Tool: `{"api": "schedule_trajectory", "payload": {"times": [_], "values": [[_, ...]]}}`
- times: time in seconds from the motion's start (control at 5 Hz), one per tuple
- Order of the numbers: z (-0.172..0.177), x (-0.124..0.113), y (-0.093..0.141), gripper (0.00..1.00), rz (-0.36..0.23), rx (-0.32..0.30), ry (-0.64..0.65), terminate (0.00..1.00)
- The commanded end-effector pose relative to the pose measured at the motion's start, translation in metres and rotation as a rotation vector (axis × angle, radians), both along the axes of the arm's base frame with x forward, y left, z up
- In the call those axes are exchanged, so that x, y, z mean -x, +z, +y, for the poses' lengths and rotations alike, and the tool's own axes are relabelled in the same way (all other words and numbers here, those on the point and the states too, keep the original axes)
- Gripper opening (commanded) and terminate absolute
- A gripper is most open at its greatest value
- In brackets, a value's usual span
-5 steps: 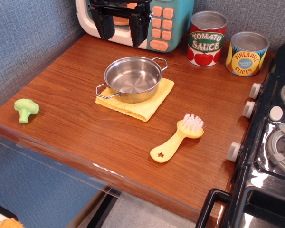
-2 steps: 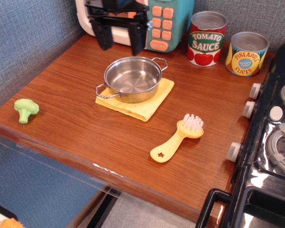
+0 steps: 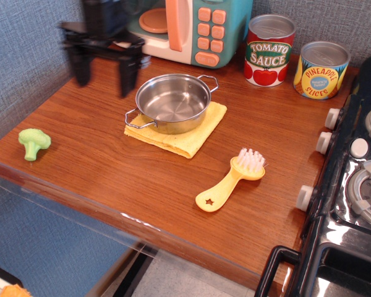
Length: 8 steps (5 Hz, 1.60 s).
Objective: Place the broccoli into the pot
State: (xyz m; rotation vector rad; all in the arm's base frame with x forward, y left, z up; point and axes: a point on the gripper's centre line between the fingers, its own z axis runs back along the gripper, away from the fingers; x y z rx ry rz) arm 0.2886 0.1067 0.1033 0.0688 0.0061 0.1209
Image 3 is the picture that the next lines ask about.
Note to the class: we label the orange fuzzy object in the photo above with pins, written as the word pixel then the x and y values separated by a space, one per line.
pixel 14 291

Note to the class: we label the yellow folded cloth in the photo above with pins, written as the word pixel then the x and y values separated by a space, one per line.
pixel 186 144

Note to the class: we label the green toy broccoli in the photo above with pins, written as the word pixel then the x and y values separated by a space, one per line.
pixel 33 140

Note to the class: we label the black toy stove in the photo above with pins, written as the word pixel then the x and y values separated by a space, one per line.
pixel 335 254

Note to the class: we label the toy microwave teal and white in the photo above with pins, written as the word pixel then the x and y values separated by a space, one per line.
pixel 201 33

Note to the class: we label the tomato sauce can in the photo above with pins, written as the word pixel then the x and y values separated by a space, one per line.
pixel 268 49

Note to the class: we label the stainless steel pot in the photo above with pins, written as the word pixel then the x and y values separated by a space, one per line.
pixel 172 103

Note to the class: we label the yellow dish brush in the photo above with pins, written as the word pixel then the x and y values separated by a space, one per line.
pixel 248 165

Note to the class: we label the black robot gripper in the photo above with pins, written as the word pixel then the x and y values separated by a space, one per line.
pixel 103 22

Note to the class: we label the pineapple slices can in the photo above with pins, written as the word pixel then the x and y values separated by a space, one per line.
pixel 321 69

